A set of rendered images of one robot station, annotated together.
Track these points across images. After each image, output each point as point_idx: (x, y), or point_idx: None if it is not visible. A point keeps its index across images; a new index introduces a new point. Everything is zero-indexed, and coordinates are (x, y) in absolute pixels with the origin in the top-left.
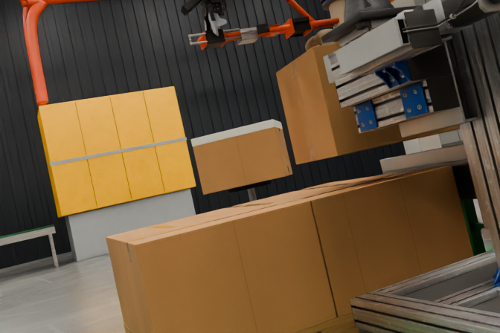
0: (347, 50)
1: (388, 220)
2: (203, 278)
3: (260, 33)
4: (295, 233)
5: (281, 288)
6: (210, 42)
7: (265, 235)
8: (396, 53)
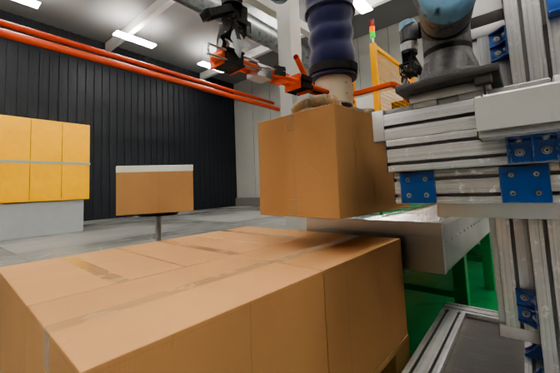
0: (506, 99)
1: (369, 291)
2: None
3: (272, 76)
4: (308, 314)
5: None
6: (229, 62)
7: (281, 320)
8: None
